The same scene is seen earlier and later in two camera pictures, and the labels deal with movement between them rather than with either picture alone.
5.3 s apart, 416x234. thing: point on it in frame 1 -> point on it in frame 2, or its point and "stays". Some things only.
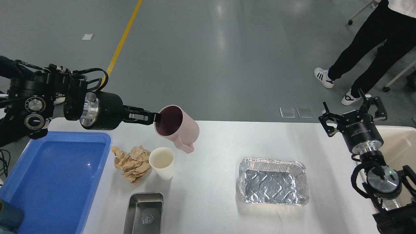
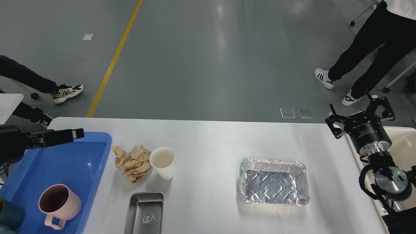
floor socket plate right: [304, 112] stays
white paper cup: [162, 159] stays
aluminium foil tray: [267, 180] stays
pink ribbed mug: [176, 125] -> [58, 200]
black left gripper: [104, 111] -> [13, 144]
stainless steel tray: [144, 214] stays
